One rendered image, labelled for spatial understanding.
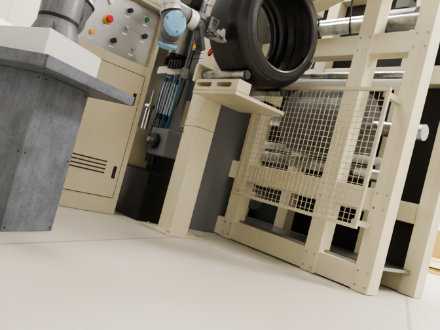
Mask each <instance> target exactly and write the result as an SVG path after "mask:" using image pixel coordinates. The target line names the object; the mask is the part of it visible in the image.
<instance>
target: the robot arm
mask: <svg viewBox="0 0 440 330"><path fill-rule="evenodd" d="M95 1H96V0H41V4H40V7H39V11H38V14H37V18H36V20H35V21H34V23H32V25H31V26H30V27H38V28H52V29H53V30H55V31H57V32H58V33H60V34H62V35H63V36H64V37H67V38H68V39H70V40H71V41H73V42H74V43H76V44H78V45H79V41H78V35H79V34H81V33H82V31H83V30H84V28H85V25H86V21H87V20H88V19H89V17H90V16H91V14H92V13H93V12H94V11H95V6H94V2H95ZM159 3H160V15H161V18H162V23H161V26H160V31H159V34H158V39H157V45H158V46H159V47H160V48H163V49H166V50H176V48H177V43H178V40H179V38H180V36H181V35H182V33H183V32H184V30H185V28H186V29H188V30H192V29H193V30H194V38H195V44H196V51H203V50H205V49H206V47H205V41H204V37H205V38H207V39H210V40H212V41H216V42H219V43H227V40H226V39H225V32H226V31H225V29H222V30H220V29H218V30H217V31H216V29H217V26H218V25H219V20H218V19H216V18H214V17H213V16H208V15H206V14H204V13H203V12H201V11H198V12H197V11H195V10H194V9H192V8H190V7H188V6H186V5H184V4H183V3H181V2H180V0H159Z"/></svg>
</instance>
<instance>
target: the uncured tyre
mask: <svg viewBox="0 0 440 330"><path fill-rule="evenodd" d="M261 7H262V8H263V10H264V11H265V13H266V16H267V18H268V22H269V25H270V46H269V50H268V53H267V55H266V57H265V55H264V54H263V51H262V49H261V46H260V43H259V37H258V29H257V25H258V17H259V12H260V9H261ZM210 16H213V17H214V18H216V19H218V20H219V25H218V26H217V29H216V31H217V30H218V29H220V30H222V29H225V31H226V32H225V39H226V40H227V43H219V42H216V41H212V40H210V46H211V51H212V53H213V57H214V58H215V61H216V63H217V65H218V66H219V68H220V70H221V71H239V70H248V71H249V72H250V73H251V76H250V78H249V79H241V80H243V81H245V82H247V83H249V84H251V88H258V89H279V88H283V87H286V86H289V85H290V84H293V83H294V82H296V81H297V80H298V79H299V78H300V77H301V76H302V75H303V74H304V72H305V71H306V69H307V68H308V66H309V64H310V62H311V61H312V58H313V56H314V53H315V50H316V45H317V40H318V20H317V16H316V10H315V7H314V4H313V2H312V0H215V2H214V4H213V7H212V10H211V14H210Z"/></svg>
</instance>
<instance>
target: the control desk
mask: <svg viewBox="0 0 440 330"><path fill-rule="evenodd" d="M94 6H95V11H94V12H93V13H92V14H91V16H90V17H89V19H88V20H87V21H86V25H85V28H84V30H83V31H82V33H81V34H79V35H78V41H79V46H81V47H83V48H84V49H86V50H87V51H89V52H91V53H92V54H94V55H95V56H97V57H99V58H100V59H101V62H100V66H99V69H98V74H97V76H96V78H97V79H99V80H101V81H103V82H105V83H107V84H110V85H111V86H114V87H115V88H118V89H119V90H122V91H123V92H125V93H127V94H129V95H131V96H133V97H135V99H134V103H133V106H129V105H123V104H119V103H113V102H110V101H104V100H99V99H95V98H89V97H88V99H87V102H86V107H85V109H84V113H83V116H82V121H81V125H80V128H79V133H78V135H77V139H76V142H75V146H74V150H73V154H72V157H71V161H70V164H69V168H68V171H67V175H66V179H65V183H64V187H63V190H62V194H61V197H60V201H59V204H58V206H63V207H67V208H75V209H79V210H86V211H94V212H99V213H106V214H111V215H113V214H114V212H115V207H116V204H117V200H118V197H119V192H120V188H121V185H122V180H123V178H124V173H125V171H126V166H127V163H128V159H129V156H130V151H131V148H132V144H133V141H134V137H135V134H136V130H137V127H138V122H139V118H140V115H141V110H142V108H143V103H144V100H145V96H146V93H147V89H148V85H149V81H150V78H151V74H152V71H153V68H154V64H155V60H156V55H157V53H158V48H159V46H158V45H157V39H158V34H159V31H160V26H161V23H162V18H161V15H160V6H158V5H156V4H154V3H152V2H150V1H148V0H96V1H95V2H94Z"/></svg>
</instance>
